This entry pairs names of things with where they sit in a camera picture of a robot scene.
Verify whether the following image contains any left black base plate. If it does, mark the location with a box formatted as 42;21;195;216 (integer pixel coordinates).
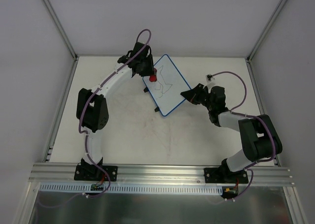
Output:
74;164;118;182

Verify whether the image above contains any slotted white cable duct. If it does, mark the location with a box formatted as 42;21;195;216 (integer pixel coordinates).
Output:
38;182;223;195

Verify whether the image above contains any left aluminium frame post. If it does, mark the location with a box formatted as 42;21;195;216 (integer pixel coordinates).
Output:
36;0;79;61

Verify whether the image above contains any red bone-shaped eraser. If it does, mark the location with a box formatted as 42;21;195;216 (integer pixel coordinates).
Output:
149;74;157;82

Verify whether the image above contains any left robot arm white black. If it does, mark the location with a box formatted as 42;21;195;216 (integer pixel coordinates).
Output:
76;42;156;180

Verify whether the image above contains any aluminium frame post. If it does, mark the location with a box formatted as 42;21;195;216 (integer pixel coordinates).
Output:
36;0;79;61
247;0;296;62

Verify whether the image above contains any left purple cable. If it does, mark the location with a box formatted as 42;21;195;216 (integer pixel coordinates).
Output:
36;29;152;209

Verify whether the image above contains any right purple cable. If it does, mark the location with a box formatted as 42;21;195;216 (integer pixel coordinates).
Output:
209;71;279;205

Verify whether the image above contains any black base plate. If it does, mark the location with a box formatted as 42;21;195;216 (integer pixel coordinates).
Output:
204;167;249;184
74;164;118;182

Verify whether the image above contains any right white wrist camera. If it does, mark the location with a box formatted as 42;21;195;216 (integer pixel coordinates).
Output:
206;74;216;89

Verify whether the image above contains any aluminium mounting rail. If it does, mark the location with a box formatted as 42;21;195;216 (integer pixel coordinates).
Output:
29;162;295;187

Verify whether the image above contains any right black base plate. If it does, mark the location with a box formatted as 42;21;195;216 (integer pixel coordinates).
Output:
204;167;249;184

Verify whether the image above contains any purple cable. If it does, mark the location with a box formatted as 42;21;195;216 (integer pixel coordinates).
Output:
36;29;152;209
209;71;279;205

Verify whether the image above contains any blue-framed whiteboard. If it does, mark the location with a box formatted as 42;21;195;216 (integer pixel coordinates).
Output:
142;54;191;117

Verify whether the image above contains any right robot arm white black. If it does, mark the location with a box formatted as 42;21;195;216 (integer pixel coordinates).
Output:
181;84;283;183

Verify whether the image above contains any right aluminium frame post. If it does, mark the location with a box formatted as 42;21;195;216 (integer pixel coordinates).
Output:
247;0;296;62

